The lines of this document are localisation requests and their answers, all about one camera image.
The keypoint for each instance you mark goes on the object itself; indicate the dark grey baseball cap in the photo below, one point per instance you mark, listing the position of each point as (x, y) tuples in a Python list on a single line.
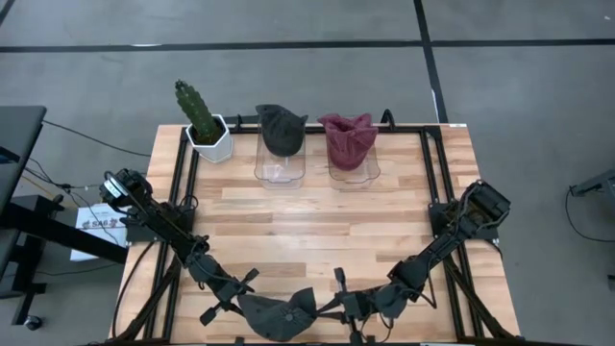
[(278, 319), (281, 130)]

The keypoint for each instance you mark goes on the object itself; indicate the green cactus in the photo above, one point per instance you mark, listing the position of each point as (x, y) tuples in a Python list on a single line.
[(194, 110)]

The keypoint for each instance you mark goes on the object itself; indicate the black aluminium table frame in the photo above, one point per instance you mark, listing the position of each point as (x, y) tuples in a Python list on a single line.
[(408, 129)]

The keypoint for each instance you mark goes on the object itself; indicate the grey equipment stand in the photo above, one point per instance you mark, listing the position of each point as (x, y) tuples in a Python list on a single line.
[(598, 187)]

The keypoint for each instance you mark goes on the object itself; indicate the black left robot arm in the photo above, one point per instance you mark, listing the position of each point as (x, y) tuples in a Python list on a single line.
[(163, 226)]

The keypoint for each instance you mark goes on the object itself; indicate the black side desk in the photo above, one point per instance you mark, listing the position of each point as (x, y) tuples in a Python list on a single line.
[(19, 139)]

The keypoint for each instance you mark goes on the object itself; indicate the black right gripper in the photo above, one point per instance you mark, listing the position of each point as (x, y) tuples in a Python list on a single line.
[(358, 305)]

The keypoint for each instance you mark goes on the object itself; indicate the black caster wheel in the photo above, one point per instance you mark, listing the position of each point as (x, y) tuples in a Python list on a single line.
[(34, 323)]

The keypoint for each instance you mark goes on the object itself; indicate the white printed paper sheet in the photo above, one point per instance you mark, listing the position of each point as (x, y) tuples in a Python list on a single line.
[(96, 214)]

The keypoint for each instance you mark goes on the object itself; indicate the clear plastic bin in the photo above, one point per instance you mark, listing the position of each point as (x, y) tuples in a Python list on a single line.
[(365, 175), (278, 175)]

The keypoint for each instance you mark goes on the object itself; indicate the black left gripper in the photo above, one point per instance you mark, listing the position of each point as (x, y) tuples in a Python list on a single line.
[(228, 290)]

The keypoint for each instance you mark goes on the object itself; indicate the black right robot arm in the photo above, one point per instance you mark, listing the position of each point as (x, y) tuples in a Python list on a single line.
[(447, 245)]

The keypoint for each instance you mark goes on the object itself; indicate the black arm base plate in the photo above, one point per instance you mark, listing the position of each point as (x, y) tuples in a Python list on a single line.
[(139, 234), (437, 211)]

